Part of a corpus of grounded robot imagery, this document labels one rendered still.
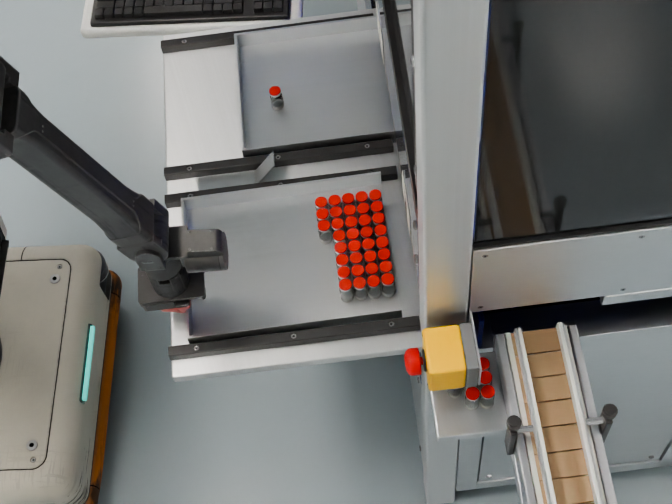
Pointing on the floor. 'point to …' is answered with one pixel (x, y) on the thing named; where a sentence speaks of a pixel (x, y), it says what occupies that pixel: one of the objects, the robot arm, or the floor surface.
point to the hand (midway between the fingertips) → (182, 307)
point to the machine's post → (446, 186)
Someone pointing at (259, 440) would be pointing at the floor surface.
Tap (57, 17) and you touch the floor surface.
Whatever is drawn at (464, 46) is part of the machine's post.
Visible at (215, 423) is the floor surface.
